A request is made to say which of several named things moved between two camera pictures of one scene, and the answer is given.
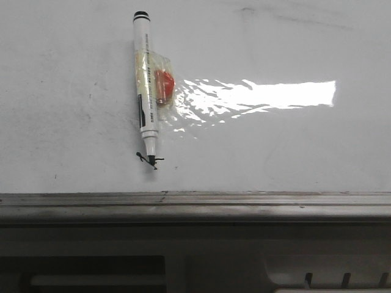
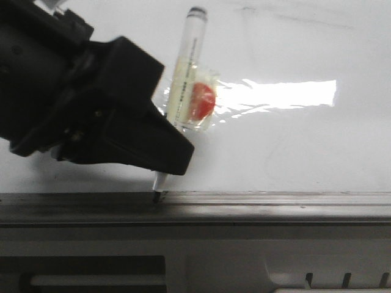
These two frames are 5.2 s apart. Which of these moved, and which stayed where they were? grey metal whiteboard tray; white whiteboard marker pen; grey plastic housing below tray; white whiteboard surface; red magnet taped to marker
Moved: red magnet taped to marker; white whiteboard marker pen
Stayed: grey plastic housing below tray; white whiteboard surface; grey metal whiteboard tray
